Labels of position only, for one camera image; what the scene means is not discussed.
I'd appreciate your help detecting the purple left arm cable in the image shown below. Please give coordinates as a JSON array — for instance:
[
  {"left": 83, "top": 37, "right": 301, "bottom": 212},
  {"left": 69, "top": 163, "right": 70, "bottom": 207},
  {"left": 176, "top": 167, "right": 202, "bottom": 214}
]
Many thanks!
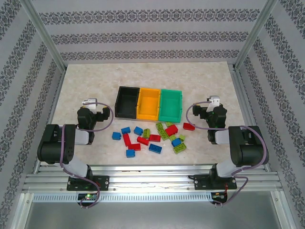
[{"left": 58, "top": 101, "right": 114, "bottom": 209}]

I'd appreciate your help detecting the aluminium mounting rail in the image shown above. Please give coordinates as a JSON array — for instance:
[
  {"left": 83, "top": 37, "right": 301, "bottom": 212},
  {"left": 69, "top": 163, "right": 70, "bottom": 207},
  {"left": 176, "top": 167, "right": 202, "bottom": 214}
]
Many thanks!
[{"left": 22, "top": 164, "right": 283, "bottom": 194}]

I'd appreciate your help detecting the long red lego brick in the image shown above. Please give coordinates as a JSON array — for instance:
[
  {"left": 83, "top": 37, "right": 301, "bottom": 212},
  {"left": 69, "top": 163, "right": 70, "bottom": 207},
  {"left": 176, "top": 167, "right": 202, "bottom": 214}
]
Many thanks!
[{"left": 122, "top": 133, "right": 132, "bottom": 147}]

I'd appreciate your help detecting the slotted grey cable duct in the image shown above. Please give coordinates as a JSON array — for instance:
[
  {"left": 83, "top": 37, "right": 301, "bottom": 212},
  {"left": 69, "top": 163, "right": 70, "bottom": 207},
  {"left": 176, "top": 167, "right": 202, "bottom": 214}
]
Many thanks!
[{"left": 32, "top": 192, "right": 213, "bottom": 203}]

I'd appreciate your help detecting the green plastic bin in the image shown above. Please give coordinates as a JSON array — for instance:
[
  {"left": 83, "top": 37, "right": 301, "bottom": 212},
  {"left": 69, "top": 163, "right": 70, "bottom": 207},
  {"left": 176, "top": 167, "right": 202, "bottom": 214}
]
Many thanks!
[{"left": 158, "top": 89, "right": 183, "bottom": 122}]

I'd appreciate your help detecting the yellow plastic bin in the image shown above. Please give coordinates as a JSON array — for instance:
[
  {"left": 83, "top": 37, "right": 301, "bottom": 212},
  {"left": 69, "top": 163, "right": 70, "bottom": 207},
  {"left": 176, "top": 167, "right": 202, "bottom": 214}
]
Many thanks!
[{"left": 136, "top": 87, "right": 162, "bottom": 121}]

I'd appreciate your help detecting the aluminium side rail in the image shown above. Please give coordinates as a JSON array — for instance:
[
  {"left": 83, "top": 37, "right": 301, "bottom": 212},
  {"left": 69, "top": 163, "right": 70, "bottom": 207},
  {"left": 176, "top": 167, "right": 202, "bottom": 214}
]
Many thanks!
[
  {"left": 232, "top": 69, "right": 272, "bottom": 172},
  {"left": 33, "top": 69, "right": 67, "bottom": 175}
]

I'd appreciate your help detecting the long blue lego brick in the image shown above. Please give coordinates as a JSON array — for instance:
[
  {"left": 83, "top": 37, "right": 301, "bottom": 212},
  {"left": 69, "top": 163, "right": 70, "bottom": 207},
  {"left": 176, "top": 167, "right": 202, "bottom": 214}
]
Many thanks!
[{"left": 148, "top": 143, "right": 163, "bottom": 154}]

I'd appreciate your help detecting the grey metal panel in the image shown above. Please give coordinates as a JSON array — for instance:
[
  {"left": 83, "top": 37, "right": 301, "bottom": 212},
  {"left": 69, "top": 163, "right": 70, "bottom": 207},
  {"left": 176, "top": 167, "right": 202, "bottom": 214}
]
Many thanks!
[{"left": 23, "top": 201, "right": 286, "bottom": 229}]

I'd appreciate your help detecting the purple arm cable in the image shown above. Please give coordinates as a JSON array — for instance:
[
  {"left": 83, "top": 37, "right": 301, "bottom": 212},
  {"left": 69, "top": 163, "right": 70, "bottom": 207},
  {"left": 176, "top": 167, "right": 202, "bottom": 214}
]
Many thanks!
[
  {"left": 58, "top": 101, "right": 114, "bottom": 209},
  {"left": 186, "top": 101, "right": 270, "bottom": 208}
]

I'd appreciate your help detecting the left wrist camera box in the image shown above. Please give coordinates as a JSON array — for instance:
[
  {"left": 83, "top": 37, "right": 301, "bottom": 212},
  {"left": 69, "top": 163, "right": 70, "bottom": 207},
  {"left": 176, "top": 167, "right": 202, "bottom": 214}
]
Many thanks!
[{"left": 81, "top": 98, "right": 99, "bottom": 114}]

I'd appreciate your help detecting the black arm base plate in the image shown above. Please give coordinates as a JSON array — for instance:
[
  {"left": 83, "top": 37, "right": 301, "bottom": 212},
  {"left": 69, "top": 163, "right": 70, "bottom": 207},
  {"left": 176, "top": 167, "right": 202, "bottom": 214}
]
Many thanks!
[
  {"left": 67, "top": 176, "right": 110, "bottom": 191},
  {"left": 188, "top": 174, "right": 238, "bottom": 191}
]

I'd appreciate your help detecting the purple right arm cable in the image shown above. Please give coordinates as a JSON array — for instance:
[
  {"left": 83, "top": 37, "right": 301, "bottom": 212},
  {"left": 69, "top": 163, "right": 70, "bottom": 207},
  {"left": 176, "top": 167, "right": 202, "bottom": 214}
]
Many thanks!
[{"left": 186, "top": 101, "right": 270, "bottom": 208}]

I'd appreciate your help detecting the aluminium frame post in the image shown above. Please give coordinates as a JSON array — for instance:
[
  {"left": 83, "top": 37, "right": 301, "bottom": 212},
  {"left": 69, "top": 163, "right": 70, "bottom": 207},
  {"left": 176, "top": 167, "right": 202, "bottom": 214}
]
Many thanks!
[
  {"left": 20, "top": 0, "right": 67, "bottom": 72},
  {"left": 233, "top": 0, "right": 279, "bottom": 71}
]

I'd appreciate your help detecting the black plastic bin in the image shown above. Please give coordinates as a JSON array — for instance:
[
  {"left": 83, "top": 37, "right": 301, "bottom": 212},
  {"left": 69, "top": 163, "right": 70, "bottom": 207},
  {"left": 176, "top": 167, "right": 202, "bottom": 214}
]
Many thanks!
[{"left": 114, "top": 86, "right": 141, "bottom": 119}]

